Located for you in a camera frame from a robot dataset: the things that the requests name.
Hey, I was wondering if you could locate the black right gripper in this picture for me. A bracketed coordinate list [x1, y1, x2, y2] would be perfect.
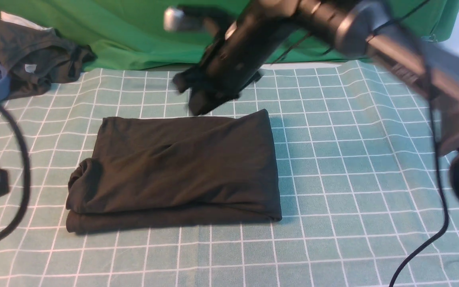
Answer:
[173, 0, 300, 116]

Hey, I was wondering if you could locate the dark gray long-sleeve top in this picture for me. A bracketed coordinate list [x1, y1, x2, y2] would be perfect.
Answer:
[66, 109, 282, 234]

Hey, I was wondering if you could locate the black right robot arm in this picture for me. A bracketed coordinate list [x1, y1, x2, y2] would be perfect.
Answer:
[163, 0, 459, 199]

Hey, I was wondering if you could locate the green backdrop cloth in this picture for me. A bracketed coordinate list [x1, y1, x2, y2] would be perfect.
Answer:
[0, 0, 459, 70]

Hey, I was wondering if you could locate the crumpled dark gray garment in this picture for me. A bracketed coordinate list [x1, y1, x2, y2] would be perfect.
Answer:
[0, 20, 96, 99]

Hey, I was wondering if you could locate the green checkered table mat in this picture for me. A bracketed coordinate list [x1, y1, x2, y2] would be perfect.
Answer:
[0, 61, 443, 287]

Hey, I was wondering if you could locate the silver binder clip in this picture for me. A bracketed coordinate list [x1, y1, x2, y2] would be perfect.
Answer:
[421, 34, 439, 43]

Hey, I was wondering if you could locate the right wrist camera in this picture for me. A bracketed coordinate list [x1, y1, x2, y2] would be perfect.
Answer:
[163, 5, 235, 36]

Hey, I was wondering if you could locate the black left camera cable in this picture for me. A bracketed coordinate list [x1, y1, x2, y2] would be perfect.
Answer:
[0, 88, 31, 250]

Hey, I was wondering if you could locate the black camera cable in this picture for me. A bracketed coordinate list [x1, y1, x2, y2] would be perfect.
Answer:
[269, 0, 451, 287]
[0, 88, 31, 250]

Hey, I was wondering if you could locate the black right camera cable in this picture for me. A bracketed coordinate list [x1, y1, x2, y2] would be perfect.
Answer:
[269, 0, 451, 287]

